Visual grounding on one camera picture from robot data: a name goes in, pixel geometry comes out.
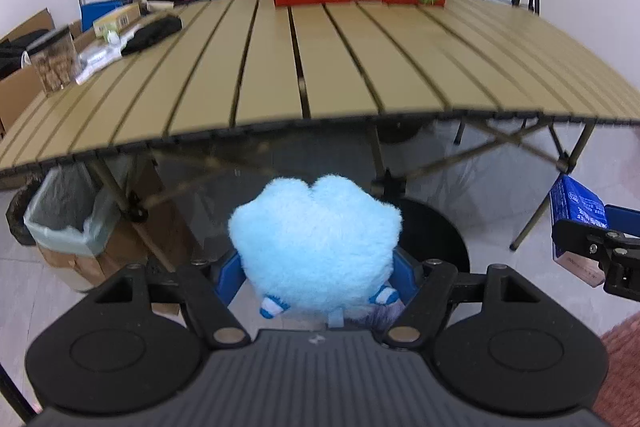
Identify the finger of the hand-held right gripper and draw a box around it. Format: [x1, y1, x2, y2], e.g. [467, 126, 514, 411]
[551, 219, 640, 264]
[605, 204, 640, 238]

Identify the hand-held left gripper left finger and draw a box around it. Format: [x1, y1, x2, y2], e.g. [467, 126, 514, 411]
[96, 253, 251, 349]

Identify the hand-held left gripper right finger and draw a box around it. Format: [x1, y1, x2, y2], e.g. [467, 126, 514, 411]
[384, 252, 538, 348]

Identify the blue tissue packet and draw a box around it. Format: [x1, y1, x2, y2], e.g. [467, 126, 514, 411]
[549, 174, 610, 275]

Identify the black round bin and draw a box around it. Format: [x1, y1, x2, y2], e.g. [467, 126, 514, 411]
[395, 199, 471, 280]

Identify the light blue plush toy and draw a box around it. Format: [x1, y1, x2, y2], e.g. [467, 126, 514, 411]
[228, 174, 403, 320]

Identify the pink carpet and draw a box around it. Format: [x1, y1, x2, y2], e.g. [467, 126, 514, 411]
[590, 312, 640, 427]

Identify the lined cardboard box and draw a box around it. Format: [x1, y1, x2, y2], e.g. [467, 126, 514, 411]
[24, 154, 183, 318]

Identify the white plastic packet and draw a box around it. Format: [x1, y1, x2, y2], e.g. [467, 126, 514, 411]
[75, 41, 125, 85]

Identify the black soft pouch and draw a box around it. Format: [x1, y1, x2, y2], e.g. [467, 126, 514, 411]
[121, 14, 183, 56]

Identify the large open cardboard box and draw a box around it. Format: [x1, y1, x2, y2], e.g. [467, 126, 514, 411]
[0, 7, 83, 135]

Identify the cream small carton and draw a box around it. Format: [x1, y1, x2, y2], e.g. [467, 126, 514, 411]
[92, 2, 142, 38]

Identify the black backpack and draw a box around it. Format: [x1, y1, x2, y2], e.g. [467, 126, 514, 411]
[0, 29, 51, 80]

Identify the folding table metal frame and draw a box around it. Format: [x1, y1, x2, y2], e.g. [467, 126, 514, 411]
[85, 114, 598, 253]

